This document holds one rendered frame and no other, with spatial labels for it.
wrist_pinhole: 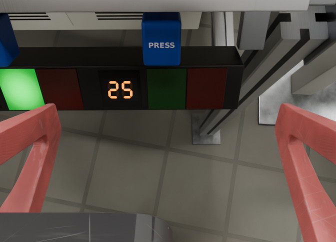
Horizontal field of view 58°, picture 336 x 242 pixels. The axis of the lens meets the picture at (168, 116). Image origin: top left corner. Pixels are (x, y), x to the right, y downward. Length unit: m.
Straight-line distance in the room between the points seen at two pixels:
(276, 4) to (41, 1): 0.13
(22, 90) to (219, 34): 0.45
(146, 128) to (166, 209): 0.23
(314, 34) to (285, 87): 0.69
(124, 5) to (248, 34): 0.11
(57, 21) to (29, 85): 0.67
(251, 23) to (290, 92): 0.74
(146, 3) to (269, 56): 0.17
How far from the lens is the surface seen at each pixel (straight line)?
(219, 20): 0.64
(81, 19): 0.88
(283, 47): 0.30
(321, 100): 1.00
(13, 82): 0.25
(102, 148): 0.90
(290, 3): 0.19
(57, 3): 0.18
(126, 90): 0.23
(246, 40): 0.25
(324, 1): 0.20
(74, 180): 0.91
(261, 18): 0.25
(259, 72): 0.36
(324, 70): 0.81
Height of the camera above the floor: 0.88
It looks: 79 degrees down
